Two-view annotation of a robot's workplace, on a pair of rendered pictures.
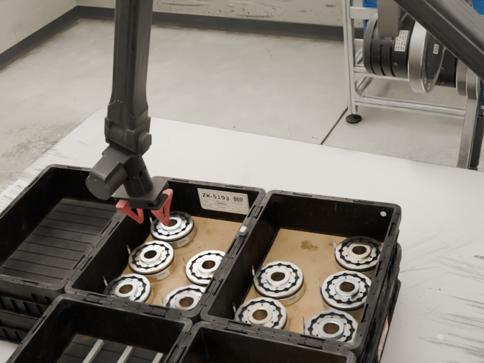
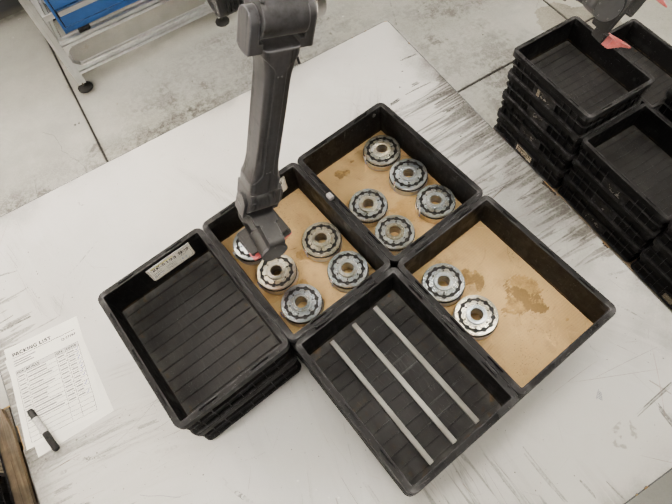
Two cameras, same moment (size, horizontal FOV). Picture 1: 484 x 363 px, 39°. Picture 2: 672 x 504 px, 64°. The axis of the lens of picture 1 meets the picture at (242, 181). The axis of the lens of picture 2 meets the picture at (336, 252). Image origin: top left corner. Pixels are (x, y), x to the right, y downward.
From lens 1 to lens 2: 96 cm
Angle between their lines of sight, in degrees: 43
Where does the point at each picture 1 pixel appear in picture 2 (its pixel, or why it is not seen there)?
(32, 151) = not seen: outside the picture
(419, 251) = not seen: hidden behind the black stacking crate
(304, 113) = (39, 111)
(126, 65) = (277, 137)
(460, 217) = (353, 88)
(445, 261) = not seen: hidden behind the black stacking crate
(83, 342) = (320, 355)
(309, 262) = (358, 182)
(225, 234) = (285, 215)
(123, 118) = (271, 184)
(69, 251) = (203, 330)
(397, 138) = (138, 78)
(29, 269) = (199, 369)
